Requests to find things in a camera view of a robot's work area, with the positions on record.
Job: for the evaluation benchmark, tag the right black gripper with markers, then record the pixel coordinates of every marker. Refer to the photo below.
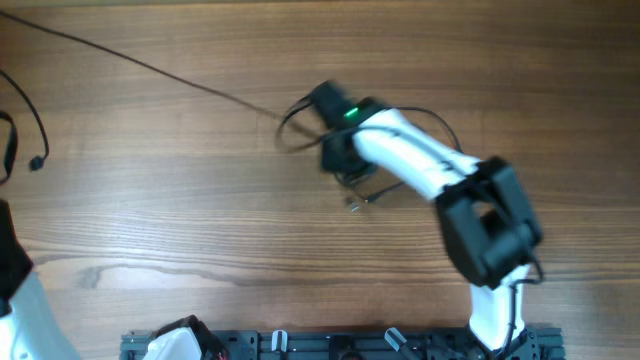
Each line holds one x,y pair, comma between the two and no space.
328,163

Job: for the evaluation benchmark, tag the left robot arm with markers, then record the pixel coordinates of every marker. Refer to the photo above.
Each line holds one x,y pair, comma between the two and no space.
29,329

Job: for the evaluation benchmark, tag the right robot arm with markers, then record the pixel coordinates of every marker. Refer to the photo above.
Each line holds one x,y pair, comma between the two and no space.
489,228

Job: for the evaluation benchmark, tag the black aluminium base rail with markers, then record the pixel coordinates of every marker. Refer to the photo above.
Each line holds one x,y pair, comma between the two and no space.
446,343

